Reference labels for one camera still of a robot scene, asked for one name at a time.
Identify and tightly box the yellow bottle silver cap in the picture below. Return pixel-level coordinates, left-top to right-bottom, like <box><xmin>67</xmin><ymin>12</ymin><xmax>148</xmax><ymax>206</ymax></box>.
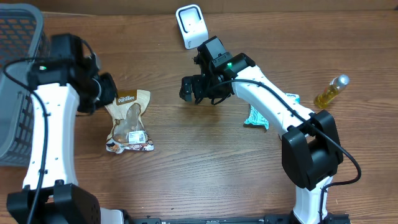
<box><xmin>313</xmin><ymin>74</ymin><xmax>350</xmax><ymax>109</ymax></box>

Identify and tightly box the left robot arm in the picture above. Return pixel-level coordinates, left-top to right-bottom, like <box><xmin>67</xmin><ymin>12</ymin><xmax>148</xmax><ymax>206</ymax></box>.
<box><xmin>6</xmin><ymin>34</ymin><xmax>129</xmax><ymax>223</ymax></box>

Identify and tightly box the teal tissue pack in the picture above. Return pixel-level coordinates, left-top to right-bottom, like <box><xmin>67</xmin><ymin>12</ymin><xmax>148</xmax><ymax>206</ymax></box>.
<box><xmin>244</xmin><ymin>105</ymin><xmax>269</xmax><ymax>130</ymax></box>

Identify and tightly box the white barcode scanner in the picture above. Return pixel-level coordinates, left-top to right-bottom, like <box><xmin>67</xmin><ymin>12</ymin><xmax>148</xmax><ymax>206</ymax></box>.
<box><xmin>175</xmin><ymin>4</ymin><xmax>208</xmax><ymax>50</ymax></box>

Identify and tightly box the snack packet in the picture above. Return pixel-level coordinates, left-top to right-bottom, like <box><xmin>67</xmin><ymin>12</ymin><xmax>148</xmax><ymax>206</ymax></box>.
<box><xmin>106</xmin><ymin>90</ymin><xmax>154</xmax><ymax>154</ymax></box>

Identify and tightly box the small kleenex tissue pack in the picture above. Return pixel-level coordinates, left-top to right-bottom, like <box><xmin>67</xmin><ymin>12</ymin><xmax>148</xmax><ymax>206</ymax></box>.
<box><xmin>285</xmin><ymin>93</ymin><xmax>300</xmax><ymax>103</ymax></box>

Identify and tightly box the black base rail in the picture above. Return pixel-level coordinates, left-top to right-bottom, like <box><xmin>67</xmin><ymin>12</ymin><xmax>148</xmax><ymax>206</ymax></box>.
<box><xmin>124</xmin><ymin>213</ymin><xmax>352</xmax><ymax>224</ymax></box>

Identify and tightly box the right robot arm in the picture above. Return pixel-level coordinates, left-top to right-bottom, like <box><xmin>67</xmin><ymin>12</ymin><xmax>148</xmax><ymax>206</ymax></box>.
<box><xmin>179</xmin><ymin>36</ymin><xmax>343</xmax><ymax>223</ymax></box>

